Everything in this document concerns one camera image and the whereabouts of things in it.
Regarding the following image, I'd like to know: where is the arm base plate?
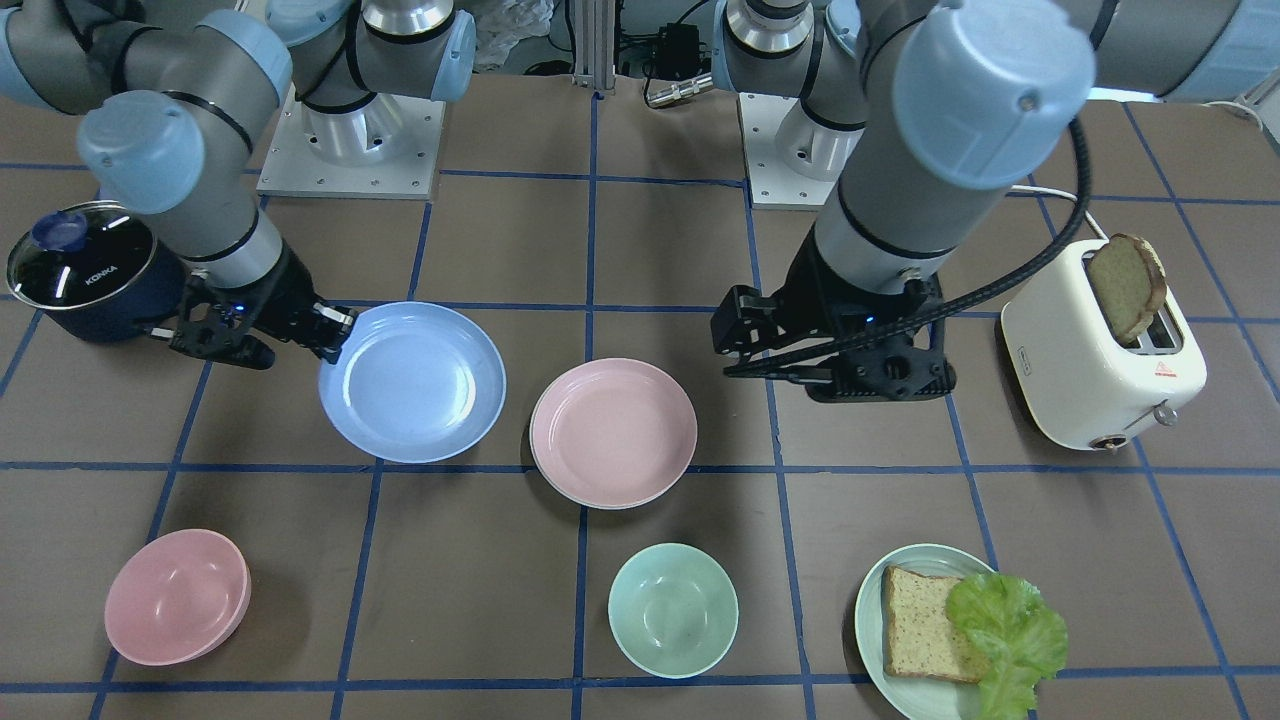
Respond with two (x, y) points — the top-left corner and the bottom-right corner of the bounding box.
(739, 94), (863, 211)
(257, 94), (448, 201)

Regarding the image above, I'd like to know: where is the green lettuce leaf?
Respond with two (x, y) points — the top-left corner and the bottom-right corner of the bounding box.
(945, 571), (1069, 719)

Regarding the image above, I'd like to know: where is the white toaster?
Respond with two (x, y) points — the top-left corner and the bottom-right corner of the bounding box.
(998, 238), (1208, 451)

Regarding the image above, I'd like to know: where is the pink plate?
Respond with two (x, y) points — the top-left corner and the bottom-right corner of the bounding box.
(529, 357), (698, 510)

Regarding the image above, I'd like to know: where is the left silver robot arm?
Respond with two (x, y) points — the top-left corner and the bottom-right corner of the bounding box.
(710, 1), (1277, 404)

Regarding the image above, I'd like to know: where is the white toaster power cable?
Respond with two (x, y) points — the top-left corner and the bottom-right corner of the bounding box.
(1010, 100), (1280, 241)

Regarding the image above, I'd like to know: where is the bread slice on plate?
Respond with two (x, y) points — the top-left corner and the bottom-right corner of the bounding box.
(882, 565), (989, 684)

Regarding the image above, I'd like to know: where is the bread slice in toaster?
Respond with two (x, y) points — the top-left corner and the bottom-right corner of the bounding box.
(1085, 233), (1169, 346)

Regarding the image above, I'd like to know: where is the green bowl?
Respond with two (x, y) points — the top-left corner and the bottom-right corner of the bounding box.
(607, 543), (740, 680)

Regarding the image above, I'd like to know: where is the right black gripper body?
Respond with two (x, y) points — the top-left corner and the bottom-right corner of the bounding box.
(150, 245), (329, 348)

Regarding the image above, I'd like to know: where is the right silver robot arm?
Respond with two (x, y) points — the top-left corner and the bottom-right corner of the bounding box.
(3, 1), (477, 369)

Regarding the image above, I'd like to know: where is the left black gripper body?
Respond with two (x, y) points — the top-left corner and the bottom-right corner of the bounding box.
(710, 234), (956, 404)

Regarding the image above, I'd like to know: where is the pink bowl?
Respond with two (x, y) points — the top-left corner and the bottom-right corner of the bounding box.
(102, 528), (252, 667)

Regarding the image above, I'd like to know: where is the green plate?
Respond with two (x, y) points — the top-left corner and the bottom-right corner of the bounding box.
(851, 543), (993, 719)

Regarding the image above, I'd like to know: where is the dark blue saucepan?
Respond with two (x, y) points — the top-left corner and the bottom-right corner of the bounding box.
(5, 201), (188, 345)

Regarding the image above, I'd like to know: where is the aluminium frame post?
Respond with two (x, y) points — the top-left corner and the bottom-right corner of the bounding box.
(566, 0), (618, 99)

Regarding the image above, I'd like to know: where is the blue plate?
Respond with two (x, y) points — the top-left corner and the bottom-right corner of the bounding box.
(317, 301), (508, 464)

